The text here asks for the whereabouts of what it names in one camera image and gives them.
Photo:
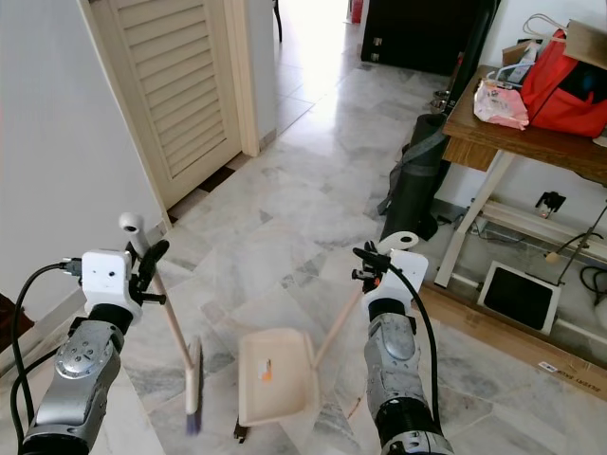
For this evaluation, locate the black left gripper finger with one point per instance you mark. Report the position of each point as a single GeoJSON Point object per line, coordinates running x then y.
{"type": "Point", "coordinates": [154, 258]}

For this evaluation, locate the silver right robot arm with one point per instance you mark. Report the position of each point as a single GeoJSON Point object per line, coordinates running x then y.
{"type": "Point", "coordinates": [394, 365]}

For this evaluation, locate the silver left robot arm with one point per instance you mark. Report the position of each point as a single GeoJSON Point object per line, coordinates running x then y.
{"type": "Point", "coordinates": [81, 379]}

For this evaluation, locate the rolled dark green mat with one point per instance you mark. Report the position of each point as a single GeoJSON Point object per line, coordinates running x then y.
{"type": "Point", "coordinates": [413, 190]}

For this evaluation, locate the white framed black panel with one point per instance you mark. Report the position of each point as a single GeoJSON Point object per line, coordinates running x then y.
{"type": "Point", "coordinates": [520, 299]}

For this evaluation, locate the wooden plank with label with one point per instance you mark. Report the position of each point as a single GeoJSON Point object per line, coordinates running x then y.
{"type": "Point", "coordinates": [512, 346]}

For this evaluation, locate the cream louvered door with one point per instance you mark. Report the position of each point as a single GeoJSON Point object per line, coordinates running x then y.
{"type": "Point", "coordinates": [180, 85]}

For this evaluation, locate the wooden work table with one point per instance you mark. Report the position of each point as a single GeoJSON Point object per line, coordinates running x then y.
{"type": "Point", "coordinates": [512, 142]}

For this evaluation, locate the pink plastic bag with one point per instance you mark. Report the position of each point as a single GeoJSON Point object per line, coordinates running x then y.
{"type": "Point", "coordinates": [501, 106]}

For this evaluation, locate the dark brown cabinet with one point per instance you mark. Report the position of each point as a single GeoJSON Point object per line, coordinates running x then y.
{"type": "Point", "coordinates": [422, 38]}

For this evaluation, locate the long black tube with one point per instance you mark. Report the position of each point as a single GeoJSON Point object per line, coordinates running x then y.
{"type": "Point", "coordinates": [476, 52]}

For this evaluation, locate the red fire extinguisher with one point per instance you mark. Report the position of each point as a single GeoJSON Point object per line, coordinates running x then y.
{"type": "Point", "coordinates": [357, 9]}

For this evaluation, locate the red fabric bag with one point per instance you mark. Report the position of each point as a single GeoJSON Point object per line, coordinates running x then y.
{"type": "Point", "coordinates": [560, 95]}

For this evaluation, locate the brown cardboard box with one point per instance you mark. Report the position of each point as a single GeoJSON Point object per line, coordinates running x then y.
{"type": "Point", "coordinates": [588, 43]}

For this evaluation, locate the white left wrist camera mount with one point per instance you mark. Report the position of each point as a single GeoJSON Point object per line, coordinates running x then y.
{"type": "Point", "coordinates": [104, 280]}

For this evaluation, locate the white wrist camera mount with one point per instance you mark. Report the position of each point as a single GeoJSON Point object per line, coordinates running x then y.
{"type": "Point", "coordinates": [410, 270]}
{"type": "Point", "coordinates": [104, 280]}

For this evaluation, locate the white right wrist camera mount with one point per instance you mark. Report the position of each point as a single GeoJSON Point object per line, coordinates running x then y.
{"type": "Point", "coordinates": [410, 270]}

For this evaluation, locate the black wall plug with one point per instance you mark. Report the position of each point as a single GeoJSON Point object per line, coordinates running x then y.
{"type": "Point", "coordinates": [550, 202]}

